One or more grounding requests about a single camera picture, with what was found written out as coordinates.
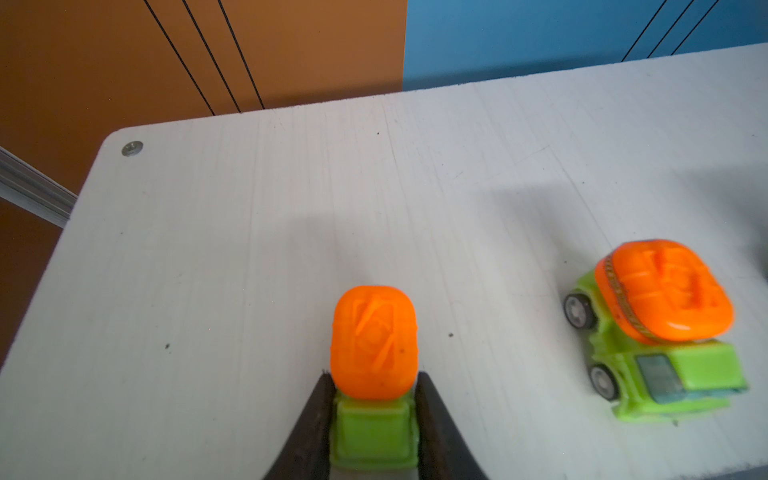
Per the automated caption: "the orange green toy truck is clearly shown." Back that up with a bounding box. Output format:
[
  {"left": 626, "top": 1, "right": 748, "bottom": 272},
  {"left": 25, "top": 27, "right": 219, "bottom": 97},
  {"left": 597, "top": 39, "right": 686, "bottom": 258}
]
[{"left": 329, "top": 285, "right": 419, "bottom": 471}]

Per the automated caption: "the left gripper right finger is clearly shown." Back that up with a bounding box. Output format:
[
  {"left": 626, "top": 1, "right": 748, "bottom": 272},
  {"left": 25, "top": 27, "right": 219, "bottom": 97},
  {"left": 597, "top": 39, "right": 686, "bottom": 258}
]
[{"left": 415, "top": 372, "right": 487, "bottom": 480}]

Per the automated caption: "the green orange toy car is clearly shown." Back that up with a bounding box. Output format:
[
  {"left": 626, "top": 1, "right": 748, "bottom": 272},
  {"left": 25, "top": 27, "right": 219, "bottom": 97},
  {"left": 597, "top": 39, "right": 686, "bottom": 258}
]
[{"left": 562, "top": 239, "right": 749, "bottom": 423}]

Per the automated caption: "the white two-tier shelf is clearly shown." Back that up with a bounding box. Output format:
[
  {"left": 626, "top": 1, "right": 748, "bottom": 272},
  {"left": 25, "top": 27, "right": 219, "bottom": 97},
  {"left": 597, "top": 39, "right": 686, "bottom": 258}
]
[{"left": 1, "top": 44, "right": 767, "bottom": 479}]

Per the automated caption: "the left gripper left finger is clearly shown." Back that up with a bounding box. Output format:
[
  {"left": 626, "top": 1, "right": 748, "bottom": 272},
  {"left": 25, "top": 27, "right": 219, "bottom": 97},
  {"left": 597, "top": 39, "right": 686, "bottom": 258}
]
[{"left": 263, "top": 373, "right": 336, "bottom": 480}]

